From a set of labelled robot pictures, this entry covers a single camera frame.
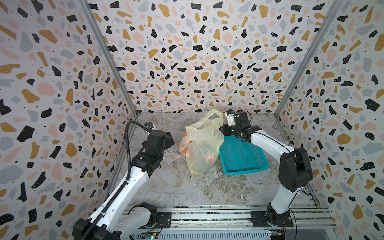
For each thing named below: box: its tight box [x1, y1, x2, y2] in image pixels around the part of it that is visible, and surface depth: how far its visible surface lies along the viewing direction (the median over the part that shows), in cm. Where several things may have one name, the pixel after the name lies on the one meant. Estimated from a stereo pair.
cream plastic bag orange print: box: [179, 109, 224, 175], surface depth 85 cm
